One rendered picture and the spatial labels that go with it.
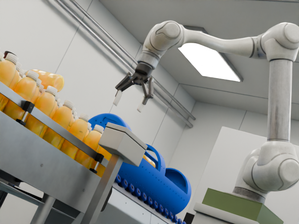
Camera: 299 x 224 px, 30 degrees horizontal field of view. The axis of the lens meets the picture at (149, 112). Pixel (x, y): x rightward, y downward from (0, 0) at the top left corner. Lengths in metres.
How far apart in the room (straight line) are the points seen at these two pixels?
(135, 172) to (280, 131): 0.74
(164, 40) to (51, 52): 4.44
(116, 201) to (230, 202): 0.54
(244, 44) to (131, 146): 0.80
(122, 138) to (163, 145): 6.49
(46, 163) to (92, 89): 5.26
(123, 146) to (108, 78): 5.28
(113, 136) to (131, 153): 0.12
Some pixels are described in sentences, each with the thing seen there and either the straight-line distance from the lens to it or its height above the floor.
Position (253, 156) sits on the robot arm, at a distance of 2.66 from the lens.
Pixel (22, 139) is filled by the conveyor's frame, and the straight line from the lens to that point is 1.95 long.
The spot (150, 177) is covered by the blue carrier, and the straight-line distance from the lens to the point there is 2.87.
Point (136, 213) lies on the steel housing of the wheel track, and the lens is 2.88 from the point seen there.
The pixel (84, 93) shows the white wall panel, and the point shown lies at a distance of 7.21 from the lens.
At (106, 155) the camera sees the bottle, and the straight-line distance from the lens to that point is 2.41.
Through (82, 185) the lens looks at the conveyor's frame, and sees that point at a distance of 2.27.
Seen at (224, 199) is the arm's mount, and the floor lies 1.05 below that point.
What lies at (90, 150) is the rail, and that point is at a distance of 2.28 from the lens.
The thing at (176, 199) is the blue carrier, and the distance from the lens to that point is 3.20.
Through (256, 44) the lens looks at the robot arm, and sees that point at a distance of 2.73.
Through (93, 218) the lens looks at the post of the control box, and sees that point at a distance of 2.26.
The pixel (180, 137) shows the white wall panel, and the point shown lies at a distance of 9.01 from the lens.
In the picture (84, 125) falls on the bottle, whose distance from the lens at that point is 2.23.
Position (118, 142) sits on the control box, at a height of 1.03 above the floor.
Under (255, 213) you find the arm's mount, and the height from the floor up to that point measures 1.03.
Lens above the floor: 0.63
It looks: 15 degrees up
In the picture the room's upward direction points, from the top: 24 degrees clockwise
